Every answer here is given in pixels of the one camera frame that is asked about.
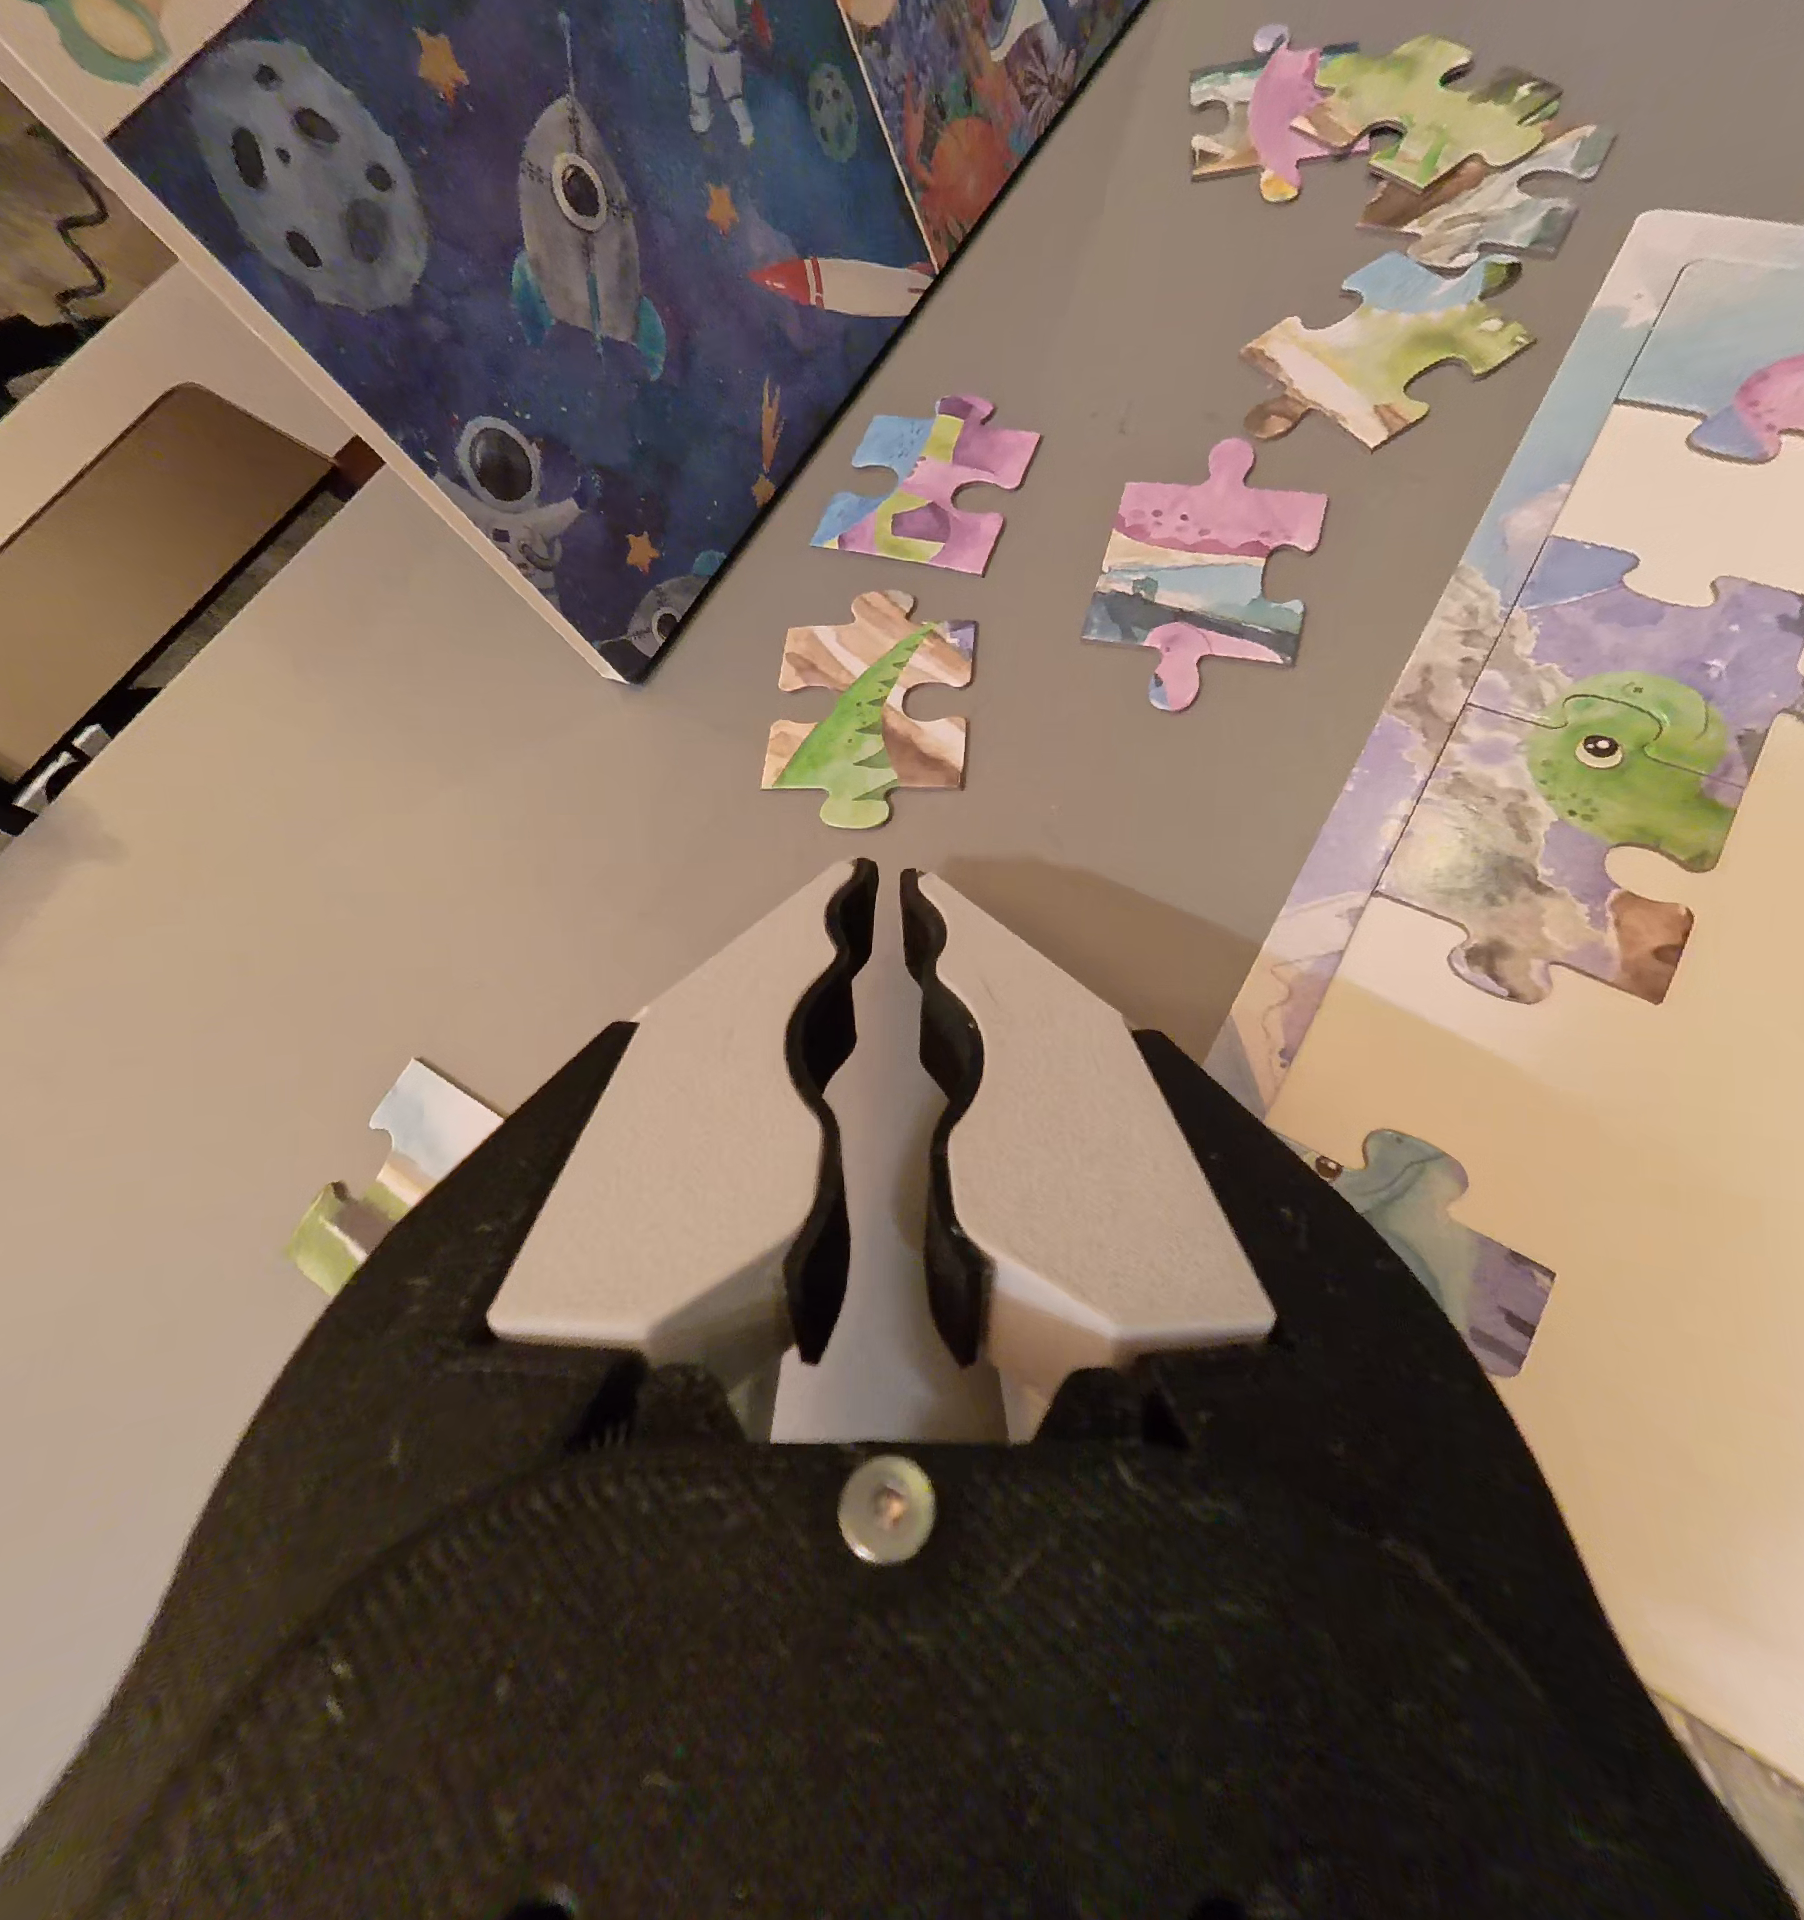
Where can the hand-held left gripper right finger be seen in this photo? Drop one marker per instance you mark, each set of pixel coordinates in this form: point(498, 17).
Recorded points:
point(1128, 1199)

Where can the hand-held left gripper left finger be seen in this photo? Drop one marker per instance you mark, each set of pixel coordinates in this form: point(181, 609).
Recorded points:
point(647, 1199)

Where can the green dinosaur head puzzle piece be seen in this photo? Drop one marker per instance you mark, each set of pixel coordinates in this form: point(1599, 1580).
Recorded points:
point(1502, 869)

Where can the white jigsaw puzzle board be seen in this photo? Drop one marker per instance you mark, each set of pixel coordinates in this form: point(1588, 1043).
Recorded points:
point(1669, 1199)

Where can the green tail brown puzzle piece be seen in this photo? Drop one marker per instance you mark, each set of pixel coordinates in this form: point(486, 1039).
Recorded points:
point(872, 704)

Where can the pink blue striped puzzle piece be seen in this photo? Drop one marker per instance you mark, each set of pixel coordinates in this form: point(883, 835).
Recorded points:
point(1209, 525)

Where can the lavender green patch puzzle piece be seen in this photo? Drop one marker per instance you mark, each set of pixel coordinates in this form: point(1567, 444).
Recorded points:
point(1669, 629)

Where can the sky meadow puzzle piece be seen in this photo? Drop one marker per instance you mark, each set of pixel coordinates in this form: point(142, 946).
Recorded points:
point(410, 1140)

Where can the teal purple puzzle piece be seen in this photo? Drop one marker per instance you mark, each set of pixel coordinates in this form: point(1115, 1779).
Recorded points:
point(1427, 1212)

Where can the blue purple yellow puzzle piece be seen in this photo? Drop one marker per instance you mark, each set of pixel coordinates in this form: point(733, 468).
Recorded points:
point(931, 480)

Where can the brown chair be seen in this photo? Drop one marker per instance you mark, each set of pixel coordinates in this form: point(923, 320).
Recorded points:
point(122, 571)

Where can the green blue white puzzle piece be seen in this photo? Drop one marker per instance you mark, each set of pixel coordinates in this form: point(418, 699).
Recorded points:
point(1380, 355)

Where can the space ocean print puzzle box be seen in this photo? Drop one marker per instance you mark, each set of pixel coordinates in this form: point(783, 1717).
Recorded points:
point(468, 300)

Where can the pink dinosaur head puzzle piece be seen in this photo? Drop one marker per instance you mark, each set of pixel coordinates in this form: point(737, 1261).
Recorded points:
point(1789, 398)

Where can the grey brown puzzle piece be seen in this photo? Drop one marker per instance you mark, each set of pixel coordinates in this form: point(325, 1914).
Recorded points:
point(1519, 213)

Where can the pink grey puzzle piece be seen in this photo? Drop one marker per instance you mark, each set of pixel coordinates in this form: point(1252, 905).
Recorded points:
point(1269, 122)

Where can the yellow green puzzle piece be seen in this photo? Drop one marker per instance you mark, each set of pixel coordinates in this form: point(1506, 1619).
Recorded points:
point(1427, 107)

